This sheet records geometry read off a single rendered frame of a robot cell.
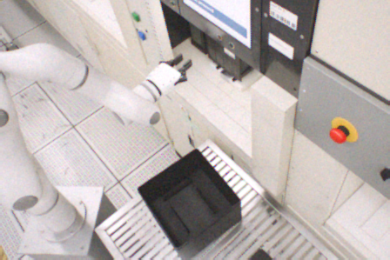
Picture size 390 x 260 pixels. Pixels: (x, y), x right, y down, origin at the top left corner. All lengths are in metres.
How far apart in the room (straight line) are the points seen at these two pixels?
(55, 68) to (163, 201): 0.76
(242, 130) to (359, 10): 0.94
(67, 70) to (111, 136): 1.72
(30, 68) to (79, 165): 1.73
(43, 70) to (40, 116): 2.06
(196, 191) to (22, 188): 0.65
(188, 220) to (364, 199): 0.64
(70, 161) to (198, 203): 1.40
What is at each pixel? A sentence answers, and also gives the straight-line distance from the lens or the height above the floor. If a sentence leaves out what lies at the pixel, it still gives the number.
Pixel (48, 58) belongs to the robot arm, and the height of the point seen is 1.54.
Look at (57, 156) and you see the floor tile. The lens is 2.85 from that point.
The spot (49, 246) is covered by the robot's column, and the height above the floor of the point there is 0.76.
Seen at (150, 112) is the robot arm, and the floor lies 1.24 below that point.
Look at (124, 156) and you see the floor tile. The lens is 2.67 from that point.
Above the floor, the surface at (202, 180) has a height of 0.77.
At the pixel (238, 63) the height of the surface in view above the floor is 1.05.
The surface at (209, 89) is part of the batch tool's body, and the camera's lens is 1.74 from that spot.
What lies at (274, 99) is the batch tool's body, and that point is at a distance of 1.02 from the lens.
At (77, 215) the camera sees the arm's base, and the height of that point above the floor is 0.77.
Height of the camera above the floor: 2.21
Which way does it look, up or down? 54 degrees down
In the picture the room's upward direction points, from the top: 12 degrees counter-clockwise
